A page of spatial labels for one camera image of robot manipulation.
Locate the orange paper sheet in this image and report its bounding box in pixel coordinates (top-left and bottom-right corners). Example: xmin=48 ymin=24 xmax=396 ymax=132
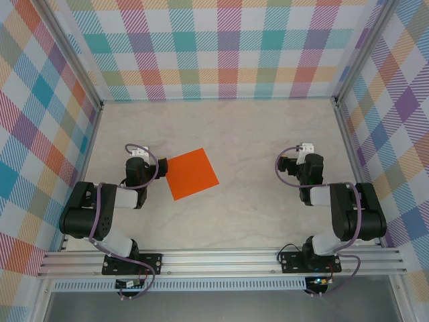
xmin=166 ymin=148 xmax=221 ymax=201

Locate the grey metal sheet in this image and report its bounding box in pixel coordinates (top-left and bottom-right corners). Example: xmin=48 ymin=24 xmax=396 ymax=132
xmin=43 ymin=290 xmax=403 ymax=322

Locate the small black circuit board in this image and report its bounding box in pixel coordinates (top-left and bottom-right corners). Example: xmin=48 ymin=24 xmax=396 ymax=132
xmin=115 ymin=278 xmax=145 ymax=290

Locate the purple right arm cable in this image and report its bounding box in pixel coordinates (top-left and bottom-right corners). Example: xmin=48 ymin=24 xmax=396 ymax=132
xmin=275 ymin=146 xmax=362 ymax=299

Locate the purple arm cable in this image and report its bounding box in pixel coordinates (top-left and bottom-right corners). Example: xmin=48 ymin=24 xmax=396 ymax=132
xmin=275 ymin=146 xmax=362 ymax=299
xmin=88 ymin=143 xmax=159 ymax=301

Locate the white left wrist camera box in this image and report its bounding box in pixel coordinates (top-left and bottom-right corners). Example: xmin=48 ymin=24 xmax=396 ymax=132
xmin=129 ymin=144 xmax=150 ymax=158

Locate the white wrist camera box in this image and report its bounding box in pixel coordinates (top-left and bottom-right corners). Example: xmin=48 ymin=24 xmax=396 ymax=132
xmin=129 ymin=144 xmax=150 ymax=158
xmin=296 ymin=142 xmax=316 ymax=165

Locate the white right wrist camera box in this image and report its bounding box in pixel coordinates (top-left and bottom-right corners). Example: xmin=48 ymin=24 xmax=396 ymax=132
xmin=296 ymin=142 xmax=316 ymax=165

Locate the aluminium side rail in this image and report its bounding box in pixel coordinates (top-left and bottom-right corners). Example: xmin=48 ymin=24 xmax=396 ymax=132
xmin=60 ymin=103 xmax=105 ymax=252
xmin=333 ymin=100 xmax=385 ymax=249

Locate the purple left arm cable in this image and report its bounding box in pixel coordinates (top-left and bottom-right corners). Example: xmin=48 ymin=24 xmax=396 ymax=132
xmin=88 ymin=143 xmax=159 ymax=301

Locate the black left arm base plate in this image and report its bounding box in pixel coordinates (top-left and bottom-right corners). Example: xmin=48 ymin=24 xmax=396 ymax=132
xmin=102 ymin=253 xmax=164 ymax=276

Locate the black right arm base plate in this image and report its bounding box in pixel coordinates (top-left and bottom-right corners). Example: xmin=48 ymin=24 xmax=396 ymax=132
xmin=280 ymin=250 xmax=343 ymax=274

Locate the long aluminium mounting rail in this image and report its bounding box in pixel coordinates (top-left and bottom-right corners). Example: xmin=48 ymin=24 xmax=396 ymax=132
xmin=36 ymin=246 xmax=408 ymax=278

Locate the slotted grey cable tray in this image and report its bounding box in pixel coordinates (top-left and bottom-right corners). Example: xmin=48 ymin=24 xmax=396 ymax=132
xmin=52 ymin=280 xmax=308 ymax=292

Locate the aluminium frame post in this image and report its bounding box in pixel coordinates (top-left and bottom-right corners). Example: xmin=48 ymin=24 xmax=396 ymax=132
xmin=333 ymin=0 xmax=400 ymax=107
xmin=33 ymin=0 xmax=105 ymax=111

